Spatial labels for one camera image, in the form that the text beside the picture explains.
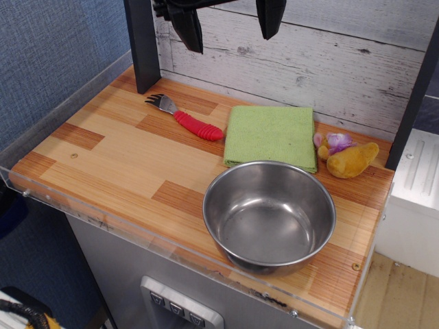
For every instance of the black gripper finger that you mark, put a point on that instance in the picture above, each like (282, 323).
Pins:
(270, 14)
(187, 26)

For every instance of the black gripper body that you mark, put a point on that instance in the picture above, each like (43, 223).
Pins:
(164, 8)

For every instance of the red-handled metal spork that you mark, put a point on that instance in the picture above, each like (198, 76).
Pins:
(201, 129)

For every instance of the clear acrylic edge guard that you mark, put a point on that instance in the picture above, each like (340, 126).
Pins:
(106, 157)

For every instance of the green folded cloth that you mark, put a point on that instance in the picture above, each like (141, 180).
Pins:
(283, 134)

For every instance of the yellow plush toy with flower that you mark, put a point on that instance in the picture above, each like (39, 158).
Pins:
(343, 157)

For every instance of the stainless steel bowl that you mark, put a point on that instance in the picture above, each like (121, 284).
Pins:
(268, 218)

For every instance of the white side unit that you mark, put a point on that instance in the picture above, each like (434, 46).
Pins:
(408, 232)

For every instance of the grey cabinet with button panel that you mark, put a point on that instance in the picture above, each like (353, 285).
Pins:
(145, 290)

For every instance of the yellow object bottom left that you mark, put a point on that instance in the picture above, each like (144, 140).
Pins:
(50, 323)

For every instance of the dark vertical post left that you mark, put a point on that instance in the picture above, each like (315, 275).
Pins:
(142, 37)

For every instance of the dark vertical post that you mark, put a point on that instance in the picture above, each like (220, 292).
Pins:
(425, 74)
(142, 37)

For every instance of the dark vertical post right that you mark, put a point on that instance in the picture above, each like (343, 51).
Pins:
(425, 74)

